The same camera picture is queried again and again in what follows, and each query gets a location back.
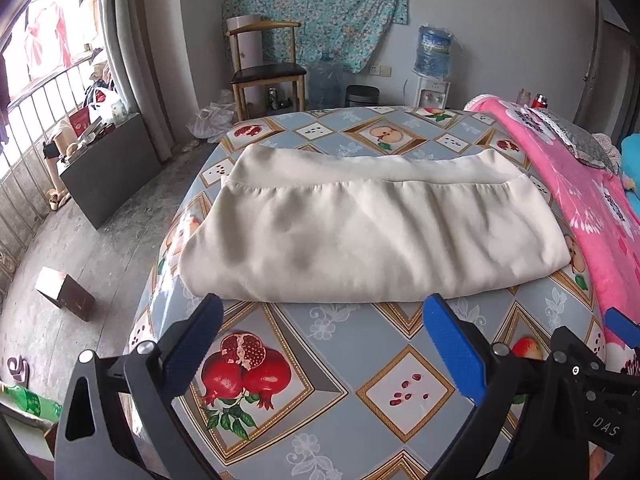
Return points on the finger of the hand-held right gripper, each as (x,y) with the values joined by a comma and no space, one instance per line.
(622,327)
(575,350)

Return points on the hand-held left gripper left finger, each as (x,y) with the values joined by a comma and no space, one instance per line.
(195,345)

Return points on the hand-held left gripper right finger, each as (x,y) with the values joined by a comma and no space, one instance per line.
(452,345)

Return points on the cream hooded jacket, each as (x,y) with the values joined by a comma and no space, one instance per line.
(375,225)

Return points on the fruit print tablecloth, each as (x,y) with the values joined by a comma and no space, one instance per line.
(350,340)

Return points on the brown cardboard box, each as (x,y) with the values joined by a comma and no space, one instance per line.
(65,295)

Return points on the pink floral blanket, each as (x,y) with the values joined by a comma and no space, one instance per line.
(575,195)

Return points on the green plastic bottle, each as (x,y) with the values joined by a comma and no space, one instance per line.
(30,402)

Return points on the pink slipper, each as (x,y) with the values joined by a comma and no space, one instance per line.
(17,367)

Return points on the grey cabinet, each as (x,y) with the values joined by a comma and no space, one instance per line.
(110,175)

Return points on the beige sandal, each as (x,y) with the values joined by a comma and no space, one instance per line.
(57,199)

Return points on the grey lace pillow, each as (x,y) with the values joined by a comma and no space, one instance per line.
(570,130)

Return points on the white plastic bag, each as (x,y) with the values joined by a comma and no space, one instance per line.
(212,120)

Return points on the red lighter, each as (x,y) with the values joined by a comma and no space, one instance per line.
(539,101)

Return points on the red box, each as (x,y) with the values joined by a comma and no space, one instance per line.
(80,122)

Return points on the small glass jar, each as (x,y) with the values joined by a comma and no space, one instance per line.
(523,97)

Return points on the white water dispenser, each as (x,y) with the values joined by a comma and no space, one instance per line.
(432,92)

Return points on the white bag with goods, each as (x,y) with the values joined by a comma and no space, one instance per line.
(107,105)

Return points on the black trash bin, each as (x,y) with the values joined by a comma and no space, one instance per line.
(361,97)

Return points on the wooden stick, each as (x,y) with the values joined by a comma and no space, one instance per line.
(592,50)

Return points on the wooden chair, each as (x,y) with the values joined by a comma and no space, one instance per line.
(267,72)

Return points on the grey curtain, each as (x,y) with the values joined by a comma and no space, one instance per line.
(145,60)

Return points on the empty clear water jug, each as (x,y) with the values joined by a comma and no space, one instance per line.
(325,85)

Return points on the blue water jug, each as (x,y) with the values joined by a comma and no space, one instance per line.
(432,52)

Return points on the metal window railing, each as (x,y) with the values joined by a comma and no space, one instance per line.
(50,84)

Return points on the pink white hanging garment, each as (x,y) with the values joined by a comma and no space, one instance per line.
(47,40)

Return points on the white wall socket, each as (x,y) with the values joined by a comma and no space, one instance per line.
(381,71)

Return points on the floral wall cloth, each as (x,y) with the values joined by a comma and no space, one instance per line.
(325,10)

